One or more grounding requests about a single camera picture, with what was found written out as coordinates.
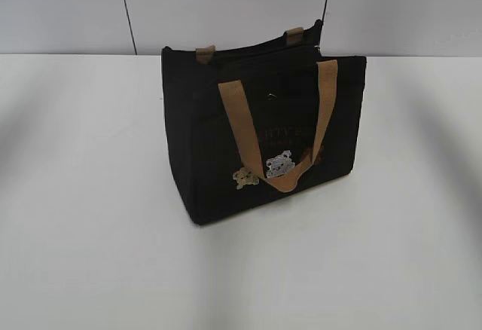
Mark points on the black canvas tote bag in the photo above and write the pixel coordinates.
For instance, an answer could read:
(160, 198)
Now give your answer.
(252, 125)

